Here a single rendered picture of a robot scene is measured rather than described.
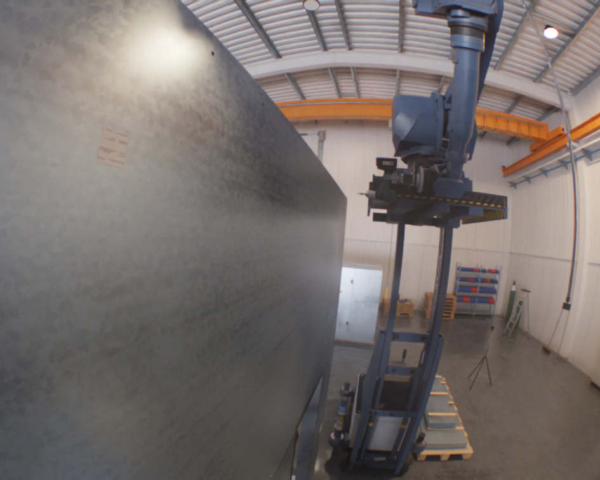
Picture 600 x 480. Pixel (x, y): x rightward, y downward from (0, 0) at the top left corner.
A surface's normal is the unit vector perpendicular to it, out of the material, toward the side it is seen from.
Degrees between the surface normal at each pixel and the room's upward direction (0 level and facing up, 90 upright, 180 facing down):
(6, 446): 90
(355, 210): 90
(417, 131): 125
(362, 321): 90
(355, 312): 90
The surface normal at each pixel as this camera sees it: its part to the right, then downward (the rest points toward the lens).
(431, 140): -0.23, 0.58
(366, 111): -0.28, 0.01
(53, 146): 0.96, 0.08
